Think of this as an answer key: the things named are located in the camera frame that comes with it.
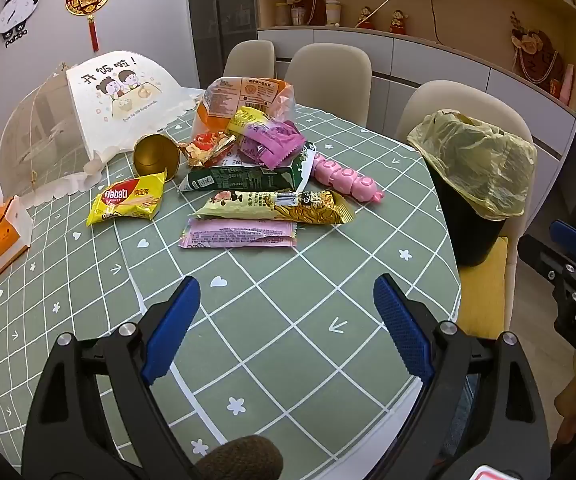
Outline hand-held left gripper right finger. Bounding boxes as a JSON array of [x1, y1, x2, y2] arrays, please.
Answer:
[[368, 274, 553, 480]]

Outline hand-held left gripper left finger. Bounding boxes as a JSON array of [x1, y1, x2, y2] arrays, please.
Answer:
[[22, 275, 203, 480]]

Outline black trash bin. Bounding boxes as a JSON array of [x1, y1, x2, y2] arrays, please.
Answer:
[[425, 160, 506, 268]]

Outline yellow wafer packet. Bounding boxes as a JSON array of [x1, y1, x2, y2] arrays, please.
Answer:
[[86, 171, 167, 227]]

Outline long yellow snack wrapper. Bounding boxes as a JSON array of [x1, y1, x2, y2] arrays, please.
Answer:
[[190, 189, 356, 226]]

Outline green white milk carton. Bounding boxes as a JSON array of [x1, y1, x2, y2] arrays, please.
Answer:
[[178, 142, 319, 194]]

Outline gold paper cup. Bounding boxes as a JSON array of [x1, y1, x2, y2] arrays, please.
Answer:
[[132, 132, 183, 181]]

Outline red gold snack packet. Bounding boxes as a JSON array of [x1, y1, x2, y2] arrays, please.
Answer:
[[178, 130, 239, 168]]

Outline magenta small wrapper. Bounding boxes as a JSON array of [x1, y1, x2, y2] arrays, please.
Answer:
[[239, 132, 309, 170]]

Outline pink cartoon snack wrapper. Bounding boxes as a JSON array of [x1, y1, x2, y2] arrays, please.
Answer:
[[248, 120, 303, 148]]

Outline yellow green snack wrapper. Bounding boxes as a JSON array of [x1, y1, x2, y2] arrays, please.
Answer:
[[228, 106, 276, 136]]

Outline orange clear bread bag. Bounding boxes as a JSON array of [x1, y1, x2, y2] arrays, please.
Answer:
[[194, 76, 297, 148]]

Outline person's left forearm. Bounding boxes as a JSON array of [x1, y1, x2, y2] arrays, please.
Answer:
[[203, 435, 285, 480]]

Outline yellow seat cushion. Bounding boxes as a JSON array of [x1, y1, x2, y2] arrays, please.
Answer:
[[455, 236, 511, 341]]

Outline pink caterpillar toy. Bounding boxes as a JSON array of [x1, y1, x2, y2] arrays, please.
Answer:
[[312, 154, 383, 206]]

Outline brown pearl flower handbag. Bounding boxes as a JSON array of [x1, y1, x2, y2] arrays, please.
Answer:
[[510, 10, 566, 88]]

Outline beige dining chair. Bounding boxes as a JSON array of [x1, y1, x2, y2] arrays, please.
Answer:
[[395, 80, 536, 341], [284, 43, 373, 126], [223, 40, 276, 81]]

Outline printed mesh food cover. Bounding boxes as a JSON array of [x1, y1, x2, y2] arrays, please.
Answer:
[[0, 49, 207, 210]]

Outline dark grey refrigerator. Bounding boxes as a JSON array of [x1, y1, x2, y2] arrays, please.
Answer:
[[185, 0, 259, 91]]

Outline small brown bag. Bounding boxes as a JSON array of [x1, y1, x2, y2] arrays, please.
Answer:
[[303, 0, 326, 26]]

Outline beige wall cabinet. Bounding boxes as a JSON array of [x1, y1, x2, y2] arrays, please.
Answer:
[[257, 0, 576, 171]]

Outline white cable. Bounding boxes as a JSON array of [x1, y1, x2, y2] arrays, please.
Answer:
[[363, 0, 411, 26]]

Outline panda wall clock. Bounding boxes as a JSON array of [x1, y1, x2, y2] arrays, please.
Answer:
[[0, 0, 41, 50]]

